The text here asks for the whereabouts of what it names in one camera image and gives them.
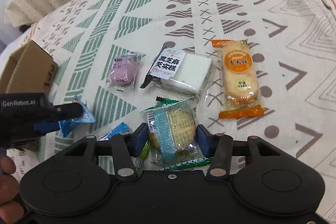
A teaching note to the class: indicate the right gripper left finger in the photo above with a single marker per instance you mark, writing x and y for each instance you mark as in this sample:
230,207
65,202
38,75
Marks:
140,137

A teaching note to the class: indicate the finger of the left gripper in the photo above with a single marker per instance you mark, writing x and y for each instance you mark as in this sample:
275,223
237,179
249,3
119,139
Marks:
44,127
67,111

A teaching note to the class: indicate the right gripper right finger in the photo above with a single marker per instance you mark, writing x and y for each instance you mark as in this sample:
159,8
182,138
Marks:
206,141

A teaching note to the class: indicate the teal banded biscuit packet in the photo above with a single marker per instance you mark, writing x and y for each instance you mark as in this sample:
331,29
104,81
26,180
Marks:
173,135

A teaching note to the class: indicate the left hand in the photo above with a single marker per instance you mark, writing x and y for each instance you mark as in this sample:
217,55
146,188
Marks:
11,210

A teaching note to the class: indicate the cardboard box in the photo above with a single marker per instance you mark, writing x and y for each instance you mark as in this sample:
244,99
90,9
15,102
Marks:
29,69

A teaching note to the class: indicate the orange rice cracker packet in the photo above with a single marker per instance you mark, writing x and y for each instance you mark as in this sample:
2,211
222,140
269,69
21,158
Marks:
241,90

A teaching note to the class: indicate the purple mochi packet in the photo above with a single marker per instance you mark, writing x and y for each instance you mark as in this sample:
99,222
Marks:
124,71

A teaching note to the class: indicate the black white cake packet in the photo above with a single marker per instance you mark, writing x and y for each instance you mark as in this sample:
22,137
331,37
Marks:
179,71

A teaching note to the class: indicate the patterned bed blanket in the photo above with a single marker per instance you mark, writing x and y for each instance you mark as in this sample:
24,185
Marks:
292,44

